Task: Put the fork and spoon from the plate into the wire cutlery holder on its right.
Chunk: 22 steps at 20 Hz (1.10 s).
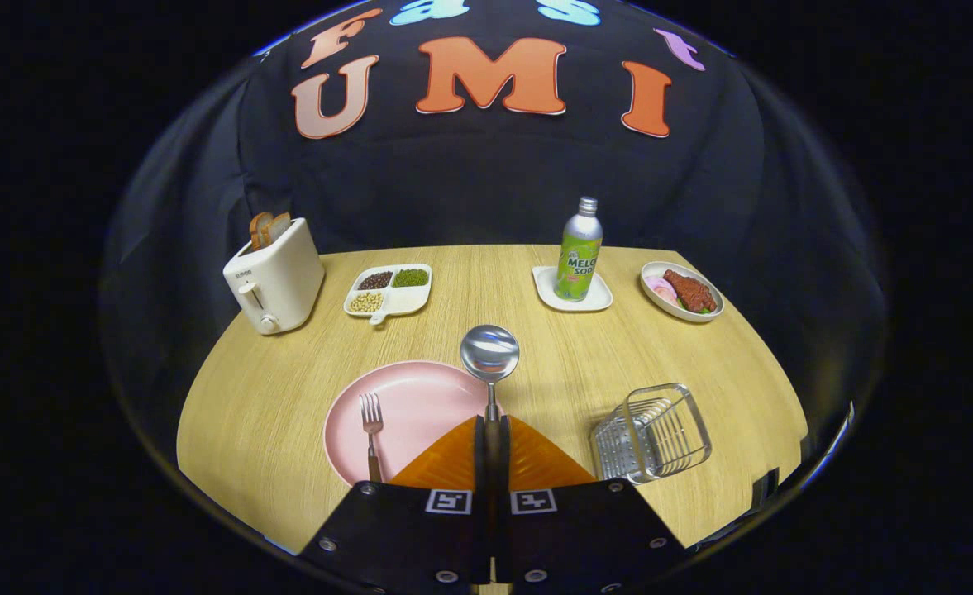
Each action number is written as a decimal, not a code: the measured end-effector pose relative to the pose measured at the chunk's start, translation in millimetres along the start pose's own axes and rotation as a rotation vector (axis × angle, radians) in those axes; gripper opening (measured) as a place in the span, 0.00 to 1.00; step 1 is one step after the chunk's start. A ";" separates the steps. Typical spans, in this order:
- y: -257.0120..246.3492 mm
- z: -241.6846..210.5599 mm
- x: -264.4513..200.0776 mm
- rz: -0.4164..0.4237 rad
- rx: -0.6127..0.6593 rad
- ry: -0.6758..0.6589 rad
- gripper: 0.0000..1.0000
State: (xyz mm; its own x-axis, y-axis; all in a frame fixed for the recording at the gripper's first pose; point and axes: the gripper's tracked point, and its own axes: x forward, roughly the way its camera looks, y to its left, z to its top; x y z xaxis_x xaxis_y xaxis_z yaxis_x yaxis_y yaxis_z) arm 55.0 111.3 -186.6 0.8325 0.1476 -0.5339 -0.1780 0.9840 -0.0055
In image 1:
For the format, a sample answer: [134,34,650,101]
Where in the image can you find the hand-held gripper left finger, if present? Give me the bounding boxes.
[300,415,494,595]

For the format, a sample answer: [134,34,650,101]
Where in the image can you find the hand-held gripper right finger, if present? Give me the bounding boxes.
[498,415,689,595]

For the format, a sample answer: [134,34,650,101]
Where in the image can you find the metal fork with wooden handle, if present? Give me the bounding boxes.
[360,393,385,483]

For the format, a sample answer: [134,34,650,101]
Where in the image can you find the metal spoon with wooden handle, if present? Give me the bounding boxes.
[460,325,521,497]

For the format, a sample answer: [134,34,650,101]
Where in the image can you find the pink plate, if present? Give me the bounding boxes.
[323,360,495,488]

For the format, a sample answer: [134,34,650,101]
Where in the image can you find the white divided dish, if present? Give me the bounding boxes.
[343,263,433,326]

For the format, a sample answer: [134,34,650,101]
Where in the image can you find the white square coaster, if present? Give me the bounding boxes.
[532,265,613,312]

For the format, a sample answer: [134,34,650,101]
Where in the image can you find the white oval dish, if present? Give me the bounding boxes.
[640,261,725,323]

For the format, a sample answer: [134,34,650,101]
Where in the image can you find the brown meat piece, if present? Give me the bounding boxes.
[662,269,718,314]

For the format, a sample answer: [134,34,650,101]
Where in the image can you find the green soda bottle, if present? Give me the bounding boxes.
[554,197,604,302]

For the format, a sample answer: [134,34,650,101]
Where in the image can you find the white toaster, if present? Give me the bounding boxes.
[222,217,326,336]

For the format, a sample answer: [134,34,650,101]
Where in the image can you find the black backdrop cloth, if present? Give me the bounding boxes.
[102,0,888,464]

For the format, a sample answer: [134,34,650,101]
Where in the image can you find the metal wire cutlery basket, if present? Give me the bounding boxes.
[590,383,713,485]

